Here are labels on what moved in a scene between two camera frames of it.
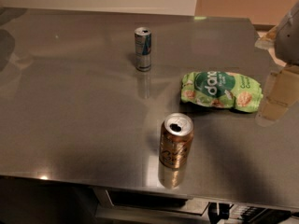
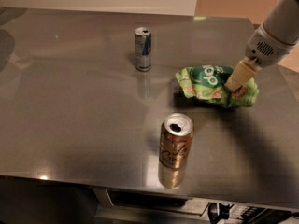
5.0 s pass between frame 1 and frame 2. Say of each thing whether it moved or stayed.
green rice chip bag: moved
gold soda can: stayed
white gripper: moved
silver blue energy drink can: stayed
